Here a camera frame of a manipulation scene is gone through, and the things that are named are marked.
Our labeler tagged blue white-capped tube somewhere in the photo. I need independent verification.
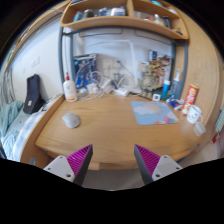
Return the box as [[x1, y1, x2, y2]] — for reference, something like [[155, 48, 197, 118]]
[[161, 79, 171, 101]]

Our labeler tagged white red-capped lotion pump bottle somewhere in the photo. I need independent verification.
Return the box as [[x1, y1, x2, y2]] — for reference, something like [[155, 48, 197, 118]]
[[62, 72, 79, 103]]

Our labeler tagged black bag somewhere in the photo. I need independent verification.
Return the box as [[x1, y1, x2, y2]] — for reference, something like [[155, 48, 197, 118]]
[[22, 74, 45, 115]]

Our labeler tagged red chips can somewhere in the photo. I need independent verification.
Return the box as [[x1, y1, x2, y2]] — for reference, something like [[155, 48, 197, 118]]
[[180, 83, 200, 116]]

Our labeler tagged white coiled cable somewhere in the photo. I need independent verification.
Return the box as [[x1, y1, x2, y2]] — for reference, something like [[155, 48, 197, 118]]
[[78, 70, 105, 100]]

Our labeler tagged colourful printed box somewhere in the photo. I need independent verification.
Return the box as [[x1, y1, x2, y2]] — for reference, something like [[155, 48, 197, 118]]
[[148, 49, 173, 91]]

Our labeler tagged grey computer mouse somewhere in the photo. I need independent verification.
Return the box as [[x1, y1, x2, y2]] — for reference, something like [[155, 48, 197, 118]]
[[61, 112, 82, 129]]

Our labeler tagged tan tree figure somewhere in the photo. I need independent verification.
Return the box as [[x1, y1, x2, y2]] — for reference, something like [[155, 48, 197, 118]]
[[141, 61, 164, 98]]

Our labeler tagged plaid bedding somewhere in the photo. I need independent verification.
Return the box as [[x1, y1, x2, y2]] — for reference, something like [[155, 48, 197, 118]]
[[13, 109, 46, 163]]

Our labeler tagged blue spray bottle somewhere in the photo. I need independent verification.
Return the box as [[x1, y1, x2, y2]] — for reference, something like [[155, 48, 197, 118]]
[[169, 68, 182, 100]]

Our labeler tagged robot model kit box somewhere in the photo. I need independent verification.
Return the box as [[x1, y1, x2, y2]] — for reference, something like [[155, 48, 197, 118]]
[[73, 53, 99, 90]]

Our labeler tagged green blanket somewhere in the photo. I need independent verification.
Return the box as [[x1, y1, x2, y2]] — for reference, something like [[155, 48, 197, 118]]
[[0, 100, 24, 158]]

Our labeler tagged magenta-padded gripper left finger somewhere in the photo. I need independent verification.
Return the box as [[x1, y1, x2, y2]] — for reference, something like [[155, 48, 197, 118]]
[[43, 143, 94, 187]]

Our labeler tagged blue drink carton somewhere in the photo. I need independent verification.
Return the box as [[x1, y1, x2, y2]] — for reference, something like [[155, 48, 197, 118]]
[[168, 98, 184, 110]]

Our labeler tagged cloud print mouse pad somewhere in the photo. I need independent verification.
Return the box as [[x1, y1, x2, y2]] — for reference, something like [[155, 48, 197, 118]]
[[130, 100, 179, 126]]

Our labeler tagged white wall switch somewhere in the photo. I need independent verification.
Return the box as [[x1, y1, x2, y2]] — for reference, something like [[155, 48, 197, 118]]
[[30, 56, 41, 69]]

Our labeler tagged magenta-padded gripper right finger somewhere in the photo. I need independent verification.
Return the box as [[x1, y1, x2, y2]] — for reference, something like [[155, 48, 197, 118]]
[[133, 144, 183, 186]]

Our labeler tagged white mug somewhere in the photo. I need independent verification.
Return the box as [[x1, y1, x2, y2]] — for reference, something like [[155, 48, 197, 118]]
[[186, 104, 204, 125]]

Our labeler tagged clear plastic cup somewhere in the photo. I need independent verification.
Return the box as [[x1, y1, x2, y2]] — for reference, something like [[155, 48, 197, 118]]
[[193, 121, 207, 137]]

